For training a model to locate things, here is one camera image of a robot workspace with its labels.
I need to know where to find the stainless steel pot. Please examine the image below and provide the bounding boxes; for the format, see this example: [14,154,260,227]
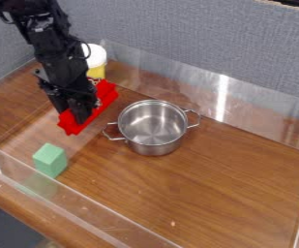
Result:
[104,100,201,156]

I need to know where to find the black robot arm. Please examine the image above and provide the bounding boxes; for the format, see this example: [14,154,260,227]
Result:
[0,0,98,124]

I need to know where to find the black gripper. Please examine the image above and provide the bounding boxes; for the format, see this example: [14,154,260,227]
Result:
[34,42,98,124]

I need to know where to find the clear acrylic barrier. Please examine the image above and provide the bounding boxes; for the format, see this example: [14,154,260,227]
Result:
[0,42,299,248]

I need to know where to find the red plastic bar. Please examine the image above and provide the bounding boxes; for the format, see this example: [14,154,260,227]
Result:
[58,79,118,136]

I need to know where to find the green foam block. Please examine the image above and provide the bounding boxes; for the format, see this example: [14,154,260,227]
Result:
[33,143,68,178]

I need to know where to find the yellow Play-Doh can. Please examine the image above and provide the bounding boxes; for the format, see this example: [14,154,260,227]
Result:
[82,44,108,84]

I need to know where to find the black cable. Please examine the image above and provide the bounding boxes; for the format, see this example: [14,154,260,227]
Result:
[78,41,93,61]

